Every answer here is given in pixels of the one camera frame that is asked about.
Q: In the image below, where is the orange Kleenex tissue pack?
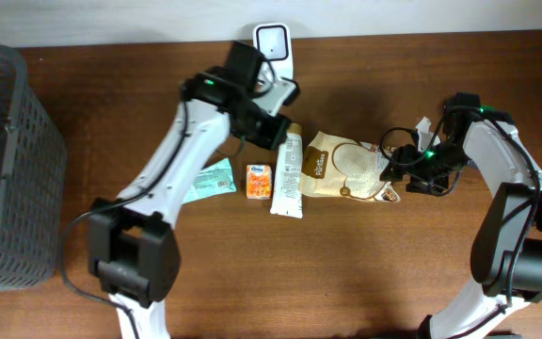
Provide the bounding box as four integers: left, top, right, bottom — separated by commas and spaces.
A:
246, 165, 272, 200

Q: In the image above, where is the teal snack packet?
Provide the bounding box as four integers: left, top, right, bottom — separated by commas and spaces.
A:
183, 158, 237, 204

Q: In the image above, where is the white tube with cork cap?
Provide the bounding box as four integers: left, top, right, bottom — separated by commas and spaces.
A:
270, 122, 303, 218

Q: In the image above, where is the brown glutinous rice bag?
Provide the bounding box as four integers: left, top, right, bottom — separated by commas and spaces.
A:
299, 132, 400, 202

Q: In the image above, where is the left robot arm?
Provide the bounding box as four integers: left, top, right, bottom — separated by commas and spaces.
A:
88, 41, 299, 338

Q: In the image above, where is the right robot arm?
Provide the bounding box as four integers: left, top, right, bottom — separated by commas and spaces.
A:
380, 92, 542, 338

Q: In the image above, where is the white barcode scanner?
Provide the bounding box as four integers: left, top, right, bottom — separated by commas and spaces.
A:
252, 23, 294, 79

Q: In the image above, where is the dark grey plastic basket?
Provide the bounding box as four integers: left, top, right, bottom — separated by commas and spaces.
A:
0, 45, 68, 292

